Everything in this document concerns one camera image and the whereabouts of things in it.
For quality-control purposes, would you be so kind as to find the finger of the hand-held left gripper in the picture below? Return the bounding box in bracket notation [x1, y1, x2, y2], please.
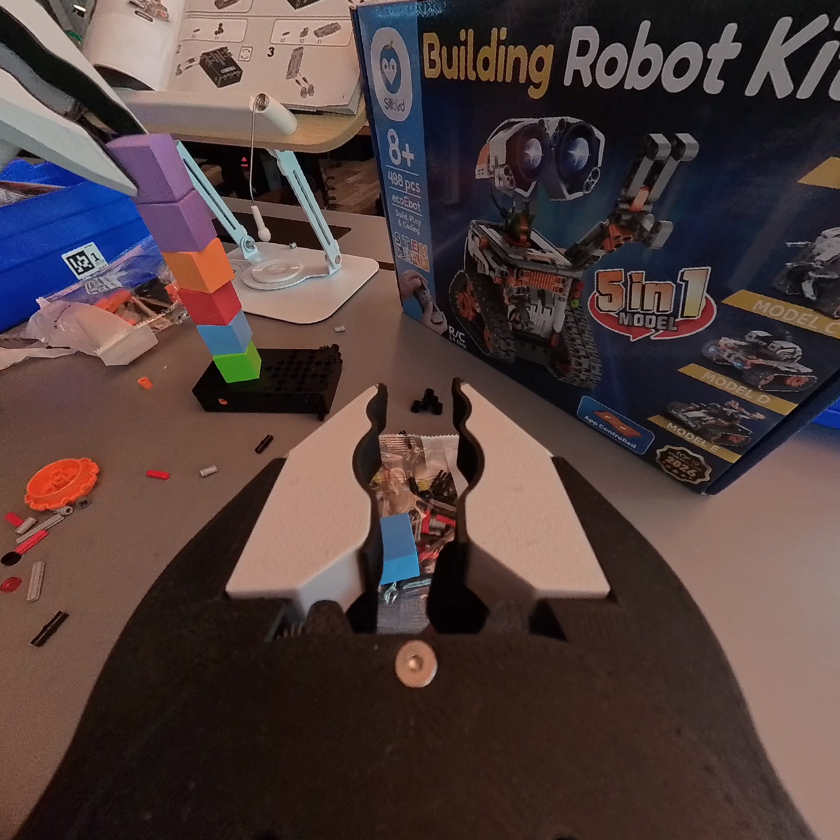
[0, 67, 140, 198]
[0, 0, 150, 140]

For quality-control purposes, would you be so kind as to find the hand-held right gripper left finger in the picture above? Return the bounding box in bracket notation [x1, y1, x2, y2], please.
[226, 384, 388, 634]

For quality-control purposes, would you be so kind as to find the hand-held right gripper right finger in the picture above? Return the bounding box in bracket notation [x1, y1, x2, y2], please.
[428, 377, 611, 634]

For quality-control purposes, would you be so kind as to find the blue foam cube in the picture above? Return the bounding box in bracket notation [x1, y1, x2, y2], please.
[196, 310, 256, 360]
[378, 512, 422, 586]

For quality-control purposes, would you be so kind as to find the purple foam cube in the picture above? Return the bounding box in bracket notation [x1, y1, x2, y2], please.
[135, 189, 219, 255]
[105, 133, 199, 204]

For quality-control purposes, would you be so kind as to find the black perforated building plate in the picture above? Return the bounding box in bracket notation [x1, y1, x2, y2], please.
[191, 343, 345, 422]

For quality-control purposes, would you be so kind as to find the green foam cube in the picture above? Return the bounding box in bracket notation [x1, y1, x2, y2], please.
[210, 343, 263, 385]

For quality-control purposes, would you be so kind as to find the orange foam cube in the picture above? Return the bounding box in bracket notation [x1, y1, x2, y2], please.
[161, 236, 237, 295]

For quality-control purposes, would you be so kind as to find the white label parts bag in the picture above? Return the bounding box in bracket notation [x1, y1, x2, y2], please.
[21, 301, 161, 368]

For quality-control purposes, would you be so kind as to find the red foam cube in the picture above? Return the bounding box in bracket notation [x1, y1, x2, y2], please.
[177, 281, 245, 328]

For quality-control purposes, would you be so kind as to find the orange gear wheel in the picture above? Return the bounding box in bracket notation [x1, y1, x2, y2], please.
[24, 456, 102, 513]

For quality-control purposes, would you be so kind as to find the long blue plastic bin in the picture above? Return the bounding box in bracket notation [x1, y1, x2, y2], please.
[0, 156, 156, 333]

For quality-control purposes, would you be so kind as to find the clear plastic parts bag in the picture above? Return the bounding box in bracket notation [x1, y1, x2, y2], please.
[366, 428, 471, 635]

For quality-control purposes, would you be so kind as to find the large clear warning bag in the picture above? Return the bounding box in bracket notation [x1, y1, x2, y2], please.
[38, 241, 189, 330]

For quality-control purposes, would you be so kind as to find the white instruction booklet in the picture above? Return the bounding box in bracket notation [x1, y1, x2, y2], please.
[80, 0, 366, 117]

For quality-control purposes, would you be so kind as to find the torn white bag piece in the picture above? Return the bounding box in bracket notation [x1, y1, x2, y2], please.
[0, 343, 68, 373]

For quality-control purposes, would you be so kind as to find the white booklet stand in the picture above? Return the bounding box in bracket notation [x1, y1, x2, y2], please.
[117, 84, 383, 326]

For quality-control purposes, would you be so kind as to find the black double connector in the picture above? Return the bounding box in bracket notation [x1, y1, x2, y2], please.
[28, 609, 71, 648]

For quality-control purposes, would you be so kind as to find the blue robot kit box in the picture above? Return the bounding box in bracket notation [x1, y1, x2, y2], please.
[348, 0, 840, 496]

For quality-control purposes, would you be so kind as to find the brown desk cable hatch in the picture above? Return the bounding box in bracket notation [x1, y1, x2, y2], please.
[215, 215, 353, 242]

